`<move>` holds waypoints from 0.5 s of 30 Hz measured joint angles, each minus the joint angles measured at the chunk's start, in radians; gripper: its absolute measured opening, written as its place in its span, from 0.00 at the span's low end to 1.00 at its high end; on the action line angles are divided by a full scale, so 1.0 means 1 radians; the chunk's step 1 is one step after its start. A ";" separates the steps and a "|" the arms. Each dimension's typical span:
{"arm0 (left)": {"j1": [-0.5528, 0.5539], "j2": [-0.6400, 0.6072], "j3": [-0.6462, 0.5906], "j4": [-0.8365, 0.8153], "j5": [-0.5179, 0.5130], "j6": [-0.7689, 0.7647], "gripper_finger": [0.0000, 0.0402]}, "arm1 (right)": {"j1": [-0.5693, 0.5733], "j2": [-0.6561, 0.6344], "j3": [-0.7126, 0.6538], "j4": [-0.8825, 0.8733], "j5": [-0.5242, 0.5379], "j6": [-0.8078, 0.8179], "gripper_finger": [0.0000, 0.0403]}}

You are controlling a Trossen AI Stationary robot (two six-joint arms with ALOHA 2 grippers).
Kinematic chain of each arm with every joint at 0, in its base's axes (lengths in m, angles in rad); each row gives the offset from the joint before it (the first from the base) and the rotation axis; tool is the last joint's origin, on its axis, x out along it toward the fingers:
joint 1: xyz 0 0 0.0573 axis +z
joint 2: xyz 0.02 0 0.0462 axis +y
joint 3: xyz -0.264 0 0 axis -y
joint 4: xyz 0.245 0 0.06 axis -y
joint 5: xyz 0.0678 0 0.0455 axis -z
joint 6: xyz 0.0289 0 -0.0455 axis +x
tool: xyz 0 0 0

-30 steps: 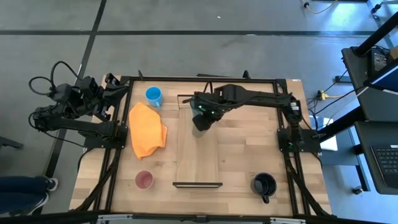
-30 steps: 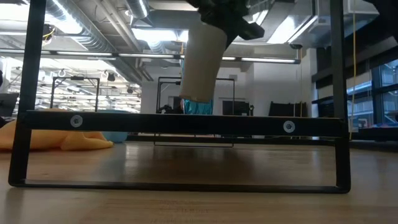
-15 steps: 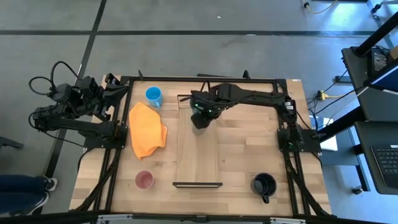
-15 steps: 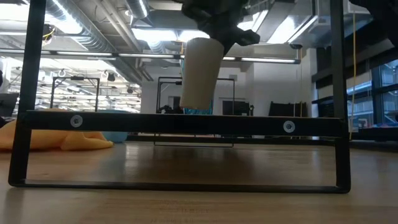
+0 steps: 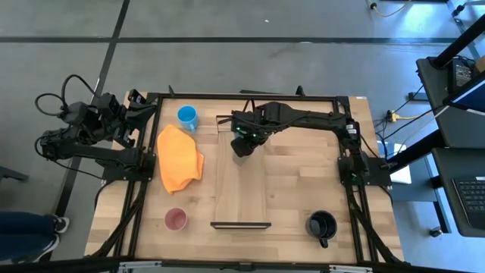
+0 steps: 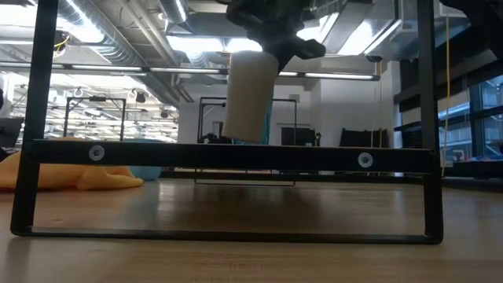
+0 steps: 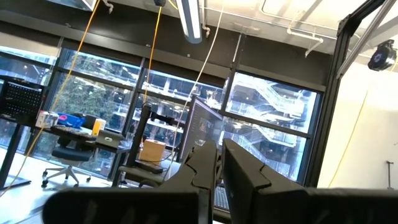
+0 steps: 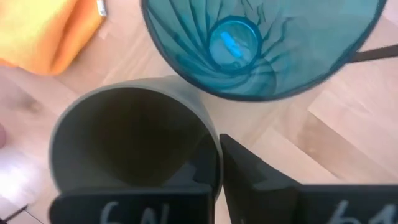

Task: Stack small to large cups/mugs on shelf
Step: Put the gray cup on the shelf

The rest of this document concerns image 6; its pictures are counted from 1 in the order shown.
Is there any orange cloth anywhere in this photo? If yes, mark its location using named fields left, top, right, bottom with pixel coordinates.
left=0, top=136, right=145, bottom=193

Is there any olive green cup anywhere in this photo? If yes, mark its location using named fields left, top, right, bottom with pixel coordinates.
left=222, top=50, right=281, bottom=145

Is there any teal transparent tumbler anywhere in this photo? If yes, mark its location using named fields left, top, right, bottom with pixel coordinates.
left=231, top=97, right=275, bottom=146

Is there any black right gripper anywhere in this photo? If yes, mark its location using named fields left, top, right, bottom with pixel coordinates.
left=226, top=0, right=327, bottom=74

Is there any dark background chair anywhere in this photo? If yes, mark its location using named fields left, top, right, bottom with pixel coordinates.
left=0, top=116, right=24, bottom=149

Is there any blue mug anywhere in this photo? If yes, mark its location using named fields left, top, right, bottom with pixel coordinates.
left=124, top=137, right=163, bottom=182

